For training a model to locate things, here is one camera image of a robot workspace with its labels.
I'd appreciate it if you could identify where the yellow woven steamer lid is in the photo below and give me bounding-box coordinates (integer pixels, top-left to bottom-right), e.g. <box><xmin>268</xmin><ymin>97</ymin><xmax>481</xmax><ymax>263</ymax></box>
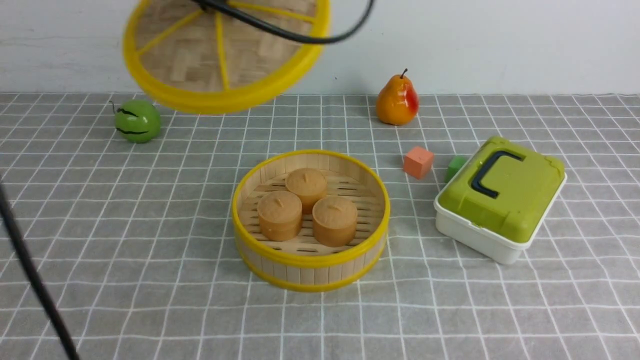
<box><xmin>122</xmin><ymin>0</ymin><xmax>323</xmax><ymax>115</ymax></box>

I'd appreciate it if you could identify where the yellow bamboo steamer basket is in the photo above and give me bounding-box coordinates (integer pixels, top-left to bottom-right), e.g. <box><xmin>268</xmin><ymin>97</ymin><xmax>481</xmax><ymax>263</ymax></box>
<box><xmin>231</xmin><ymin>149</ymin><xmax>391</xmax><ymax>292</ymax></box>

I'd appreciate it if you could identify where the back brown toy bun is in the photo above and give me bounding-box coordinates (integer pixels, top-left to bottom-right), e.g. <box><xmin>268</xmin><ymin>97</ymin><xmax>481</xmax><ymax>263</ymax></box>
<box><xmin>285</xmin><ymin>167</ymin><xmax>328</xmax><ymax>215</ymax></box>

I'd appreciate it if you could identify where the brown toy bun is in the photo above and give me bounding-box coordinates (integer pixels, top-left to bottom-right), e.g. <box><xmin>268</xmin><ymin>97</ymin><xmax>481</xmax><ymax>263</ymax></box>
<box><xmin>257</xmin><ymin>190</ymin><xmax>303</xmax><ymax>242</ymax></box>
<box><xmin>285</xmin><ymin>167</ymin><xmax>328</xmax><ymax>215</ymax></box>
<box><xmin>311</xmin><ymin>196</ymin><xmax>358</xmax><ymax>248</ymax></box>

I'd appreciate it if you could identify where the right brown toy bun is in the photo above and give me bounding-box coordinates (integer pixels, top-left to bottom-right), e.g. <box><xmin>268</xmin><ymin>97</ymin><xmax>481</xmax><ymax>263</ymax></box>
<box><xmin>311</xmin><ymin>196</ymin><xmax>358</xmax><ymax>248</ymax></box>

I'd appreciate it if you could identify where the left brown toy bun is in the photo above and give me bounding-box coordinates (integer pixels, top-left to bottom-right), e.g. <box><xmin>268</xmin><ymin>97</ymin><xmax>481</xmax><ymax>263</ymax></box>
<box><xmin>257</xmin><ymin>190</ymin><xmax>303</xmax><ymax>242</ymax></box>

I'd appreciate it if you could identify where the orange cube block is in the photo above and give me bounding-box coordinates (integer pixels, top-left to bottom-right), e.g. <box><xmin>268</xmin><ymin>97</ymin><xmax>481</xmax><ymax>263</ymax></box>
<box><xmin>403</xmin><ymin>146</ymin><xmax>435</xmax><ymax>180</ymax></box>

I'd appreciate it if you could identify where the orange toy pear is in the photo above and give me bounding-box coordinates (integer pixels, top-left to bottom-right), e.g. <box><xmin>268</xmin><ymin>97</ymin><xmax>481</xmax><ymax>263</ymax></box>
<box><xmin>375</xmin><ymin>68</ymin><xmax>419</xmax><ymax>126</ymax></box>

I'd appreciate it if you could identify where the green cube block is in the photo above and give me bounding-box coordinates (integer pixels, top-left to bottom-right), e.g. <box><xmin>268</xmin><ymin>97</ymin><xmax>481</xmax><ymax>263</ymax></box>
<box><xmin>445</xmin><ymin>155</ymin><xmax>467</xmax><ymax>183</ymax></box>

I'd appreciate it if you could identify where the green and white lunch box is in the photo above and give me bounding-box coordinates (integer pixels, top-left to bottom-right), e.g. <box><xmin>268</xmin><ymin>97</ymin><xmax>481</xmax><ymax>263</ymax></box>
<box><xmin>434</xmin><ymin>136</ymin><xmax>568</xmax><ymax>265</ymax></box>

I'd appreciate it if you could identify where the green toy watermelon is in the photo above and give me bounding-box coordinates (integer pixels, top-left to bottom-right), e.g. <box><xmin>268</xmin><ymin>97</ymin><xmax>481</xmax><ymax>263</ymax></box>
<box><xmin>109</xmin><ymin>99</ymin><xmax>162</xmax><ymax>144</ymax></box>

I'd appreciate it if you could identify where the grey checked tablecloth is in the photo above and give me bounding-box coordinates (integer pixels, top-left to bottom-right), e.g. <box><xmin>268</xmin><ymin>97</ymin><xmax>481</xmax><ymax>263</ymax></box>
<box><xmin>0</xmin><ymin>93</ymin><xmax>640</xmax><ymax>360</ymax></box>

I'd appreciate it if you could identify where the black cable at top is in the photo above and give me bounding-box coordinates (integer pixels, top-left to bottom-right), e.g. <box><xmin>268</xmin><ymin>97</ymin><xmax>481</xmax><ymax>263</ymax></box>
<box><xmin>192</xmin><ymin>0</ymin><xmax>376</xmax><ymax>45</ymax></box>

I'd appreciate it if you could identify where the black cable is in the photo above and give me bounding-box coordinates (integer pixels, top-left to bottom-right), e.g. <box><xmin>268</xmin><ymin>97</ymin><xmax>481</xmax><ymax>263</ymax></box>
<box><xmin>192</xmin><ymin>0</ymin><xmax>376</xmax><ymax>45</ymax></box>
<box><xmin>0</xmin><ymin>181</ymin><xmax>81</xmax><ymax>360</ymax></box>

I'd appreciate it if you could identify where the black cable at left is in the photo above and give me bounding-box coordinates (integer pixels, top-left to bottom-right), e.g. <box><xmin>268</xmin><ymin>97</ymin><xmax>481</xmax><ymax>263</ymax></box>
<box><xmin>0</xmin><ymin>181</ymin><xmax>81</xmax><ymax>360</ymax></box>

